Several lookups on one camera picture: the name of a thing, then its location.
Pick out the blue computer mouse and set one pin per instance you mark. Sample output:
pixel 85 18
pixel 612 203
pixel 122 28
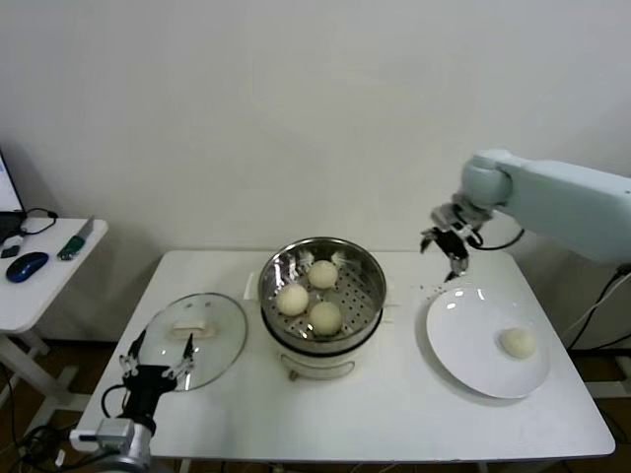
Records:
pixel 27 266

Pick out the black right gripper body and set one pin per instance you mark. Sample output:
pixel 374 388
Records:
pixel 454 244

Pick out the black laptop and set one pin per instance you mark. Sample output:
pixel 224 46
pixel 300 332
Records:
pixel 7 187

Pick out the white cabinet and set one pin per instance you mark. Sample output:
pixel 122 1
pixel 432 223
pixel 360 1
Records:
pixel 621 315

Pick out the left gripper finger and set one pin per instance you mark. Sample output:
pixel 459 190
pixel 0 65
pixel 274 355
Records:
pixel 136 349
pixel 188 350

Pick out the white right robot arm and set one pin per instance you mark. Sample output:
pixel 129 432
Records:
pixel 567 197

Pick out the white side table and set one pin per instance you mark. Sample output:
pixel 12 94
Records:
pixel 44 295

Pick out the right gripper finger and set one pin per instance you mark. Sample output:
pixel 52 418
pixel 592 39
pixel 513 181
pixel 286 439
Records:
pixel 428 237
pixel 459 265

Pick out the stainless steel steamer basket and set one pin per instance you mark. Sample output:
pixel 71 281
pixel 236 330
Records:
pixel 360 286

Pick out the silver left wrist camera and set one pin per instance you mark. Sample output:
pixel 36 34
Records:
pixel 116 432

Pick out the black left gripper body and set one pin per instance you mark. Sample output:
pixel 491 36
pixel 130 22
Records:
pixel 145 389

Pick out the white round plate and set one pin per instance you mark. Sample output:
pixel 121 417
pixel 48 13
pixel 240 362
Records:
pixel 468 335

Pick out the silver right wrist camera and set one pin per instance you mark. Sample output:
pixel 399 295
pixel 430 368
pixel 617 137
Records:
pixel 441 214

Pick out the small black flat item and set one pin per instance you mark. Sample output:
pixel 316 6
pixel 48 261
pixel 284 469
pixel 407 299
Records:
pixel 9 253

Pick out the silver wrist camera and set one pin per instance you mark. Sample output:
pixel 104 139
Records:
pixel 441 214
pixel 116 432

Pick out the small white adapter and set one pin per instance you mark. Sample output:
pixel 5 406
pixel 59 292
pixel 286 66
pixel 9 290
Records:
pixel 14 242

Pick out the round glass pot lid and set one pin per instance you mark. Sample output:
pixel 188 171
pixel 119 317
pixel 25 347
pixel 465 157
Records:
pixel 222 335

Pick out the white steamed baozi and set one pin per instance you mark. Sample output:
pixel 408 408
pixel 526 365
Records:
pixel 325 317
pixel 323 274
pixel 517 342
pixel 292 300

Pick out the white electric cooking pot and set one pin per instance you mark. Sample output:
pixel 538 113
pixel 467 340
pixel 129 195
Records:
pixel 315 367

